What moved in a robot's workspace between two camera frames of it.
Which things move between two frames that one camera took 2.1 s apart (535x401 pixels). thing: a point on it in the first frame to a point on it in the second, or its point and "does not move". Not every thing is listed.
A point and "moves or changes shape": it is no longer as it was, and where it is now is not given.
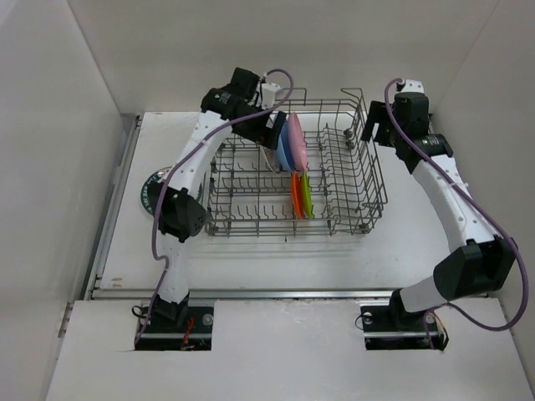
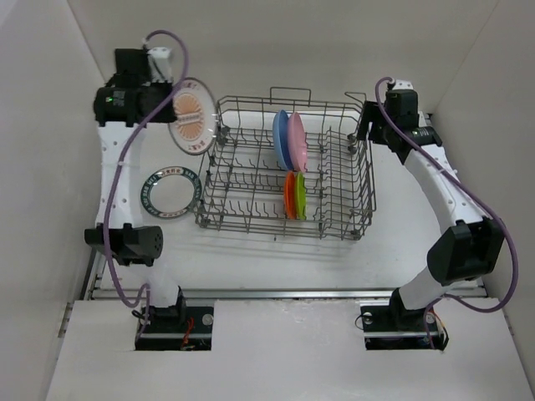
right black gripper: (376, 114) does not move
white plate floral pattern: (273, 159) to (194, 131)
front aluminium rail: (244, 293) does not move
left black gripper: (262, 134) to (167, 115)
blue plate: (283, 150) does not move
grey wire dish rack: (250, 197) moves or changes shape
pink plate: (298, 140) does not move
